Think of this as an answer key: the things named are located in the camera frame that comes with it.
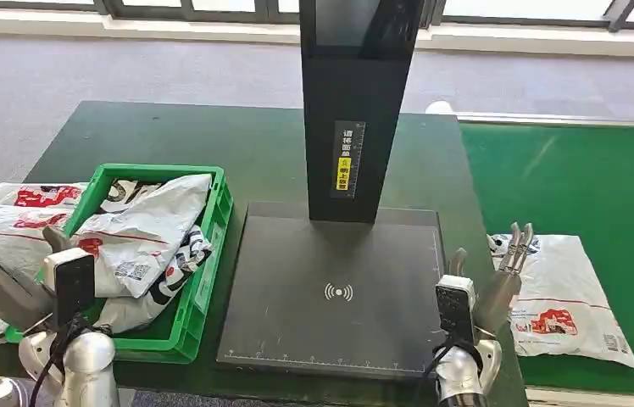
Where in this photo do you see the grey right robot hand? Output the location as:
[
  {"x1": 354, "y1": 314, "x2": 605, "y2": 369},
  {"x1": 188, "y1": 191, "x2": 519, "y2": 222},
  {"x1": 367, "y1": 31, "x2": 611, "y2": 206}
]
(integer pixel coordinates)
[{"x1": 448, "y1": 222, "x2": 536, "y2": 338}]

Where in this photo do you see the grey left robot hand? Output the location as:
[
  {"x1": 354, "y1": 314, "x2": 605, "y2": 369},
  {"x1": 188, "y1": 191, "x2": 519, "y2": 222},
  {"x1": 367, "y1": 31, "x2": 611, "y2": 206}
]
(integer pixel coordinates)
[{"x1": 0, "y1": 212, "x2": 73, "y2": 333}]

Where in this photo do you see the green conveyor belt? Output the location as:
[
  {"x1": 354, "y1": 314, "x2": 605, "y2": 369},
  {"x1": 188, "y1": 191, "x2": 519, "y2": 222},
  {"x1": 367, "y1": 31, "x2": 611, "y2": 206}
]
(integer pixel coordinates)
[{"x1": 459, "y1": 122, "x2": 634, "y2": 399}]

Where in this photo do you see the green plastic crate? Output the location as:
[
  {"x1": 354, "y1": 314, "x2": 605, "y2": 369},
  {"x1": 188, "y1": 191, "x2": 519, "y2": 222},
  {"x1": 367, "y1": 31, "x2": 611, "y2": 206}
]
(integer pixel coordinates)
[{"x1": 5, "y1": 163, "x2": 235, "y2": 365}]

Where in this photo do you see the black scanner stand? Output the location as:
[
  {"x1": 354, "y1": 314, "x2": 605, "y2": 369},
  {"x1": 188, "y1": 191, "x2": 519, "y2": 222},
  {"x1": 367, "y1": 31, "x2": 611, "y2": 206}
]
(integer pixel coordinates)
[{"x1": 216, "y1": 0, "x2": 448, "y2": 383}]

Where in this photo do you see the black and yellow label sticker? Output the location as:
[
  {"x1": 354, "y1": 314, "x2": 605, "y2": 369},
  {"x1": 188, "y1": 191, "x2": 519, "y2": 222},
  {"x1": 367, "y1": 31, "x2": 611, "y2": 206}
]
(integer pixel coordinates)
[{"x1": 331, "y1": 120, "x2": 368, "y2": 200}]

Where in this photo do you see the white window sill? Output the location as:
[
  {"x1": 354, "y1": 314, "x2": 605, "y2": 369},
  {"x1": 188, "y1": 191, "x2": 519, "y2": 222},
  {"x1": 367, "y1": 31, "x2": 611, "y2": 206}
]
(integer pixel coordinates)
[{"x1": 0, "y1": 4, "x2": 634, "y2": 60}]

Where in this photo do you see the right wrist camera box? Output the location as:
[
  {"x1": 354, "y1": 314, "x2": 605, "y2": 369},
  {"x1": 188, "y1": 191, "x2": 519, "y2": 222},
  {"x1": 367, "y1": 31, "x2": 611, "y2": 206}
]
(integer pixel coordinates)
[{"x1": 435, "y1": 274, "x2": 478, "y2": 345}]

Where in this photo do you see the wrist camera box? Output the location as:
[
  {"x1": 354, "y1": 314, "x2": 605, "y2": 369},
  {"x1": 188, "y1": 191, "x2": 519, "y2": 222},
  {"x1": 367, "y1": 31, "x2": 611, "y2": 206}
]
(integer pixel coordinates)
[
  {"x1": 435, "y1": 274, "x2": 478, "y2": 345},
  {"x1": 42, "y1": 247, "x2": 97, "y2": 328}
]

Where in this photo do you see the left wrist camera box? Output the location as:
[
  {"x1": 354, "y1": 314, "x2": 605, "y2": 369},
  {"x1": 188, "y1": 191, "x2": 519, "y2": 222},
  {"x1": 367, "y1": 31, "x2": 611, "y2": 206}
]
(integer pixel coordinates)
[{"x1": 42, "y1": 247, "x2": 97, "y2": 328}]

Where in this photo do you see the silver conveyor frame rail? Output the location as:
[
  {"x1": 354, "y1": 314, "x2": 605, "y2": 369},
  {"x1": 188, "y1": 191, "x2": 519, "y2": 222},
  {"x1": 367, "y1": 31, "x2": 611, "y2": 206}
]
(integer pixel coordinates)
[
  {"x1": 456, "y1": 111, "x2": 634, "y2": 129},
  {"x1": 525, "y1": 386, "x2": 634, "y2": 407}
]

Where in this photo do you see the dark window frame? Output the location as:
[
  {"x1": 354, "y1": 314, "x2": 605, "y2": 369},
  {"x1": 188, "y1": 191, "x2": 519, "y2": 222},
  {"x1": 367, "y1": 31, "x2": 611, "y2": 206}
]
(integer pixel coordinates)
[{"x1": 0, "y1": 0, "x2": 634, "y2": 32}]

